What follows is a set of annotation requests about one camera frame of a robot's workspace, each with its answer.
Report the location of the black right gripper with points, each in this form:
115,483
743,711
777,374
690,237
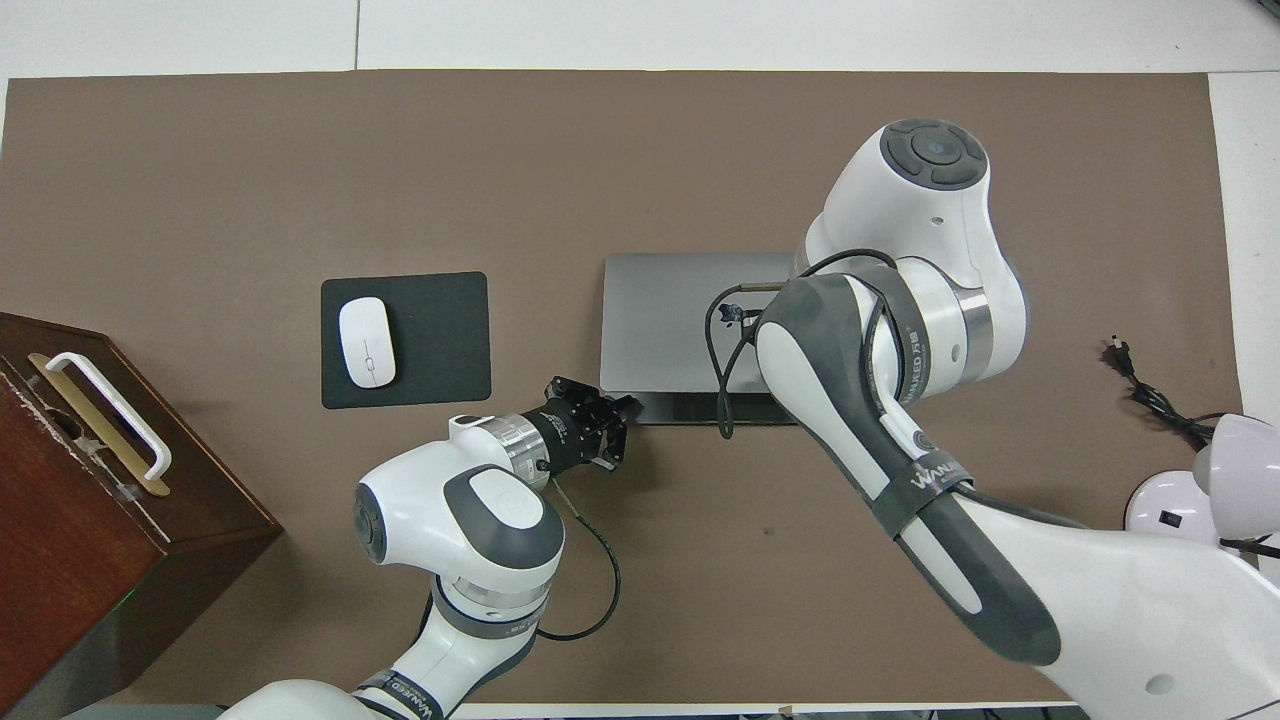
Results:
738,314

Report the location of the brown table mat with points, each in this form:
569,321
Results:
600,150

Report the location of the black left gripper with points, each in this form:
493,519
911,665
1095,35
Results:
565,435

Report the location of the white desk lamp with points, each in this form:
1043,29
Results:
1245,460

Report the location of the dark wooden box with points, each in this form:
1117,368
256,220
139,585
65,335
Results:
100,560

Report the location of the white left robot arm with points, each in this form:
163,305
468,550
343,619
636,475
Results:
470,520

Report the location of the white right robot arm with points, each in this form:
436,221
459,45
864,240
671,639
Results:
930,200

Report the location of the white computer mouse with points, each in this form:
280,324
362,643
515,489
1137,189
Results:
367,340

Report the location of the grey laptop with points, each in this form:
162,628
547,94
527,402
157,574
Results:
660,320

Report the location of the black mouse pad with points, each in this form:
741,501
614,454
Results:
440,340

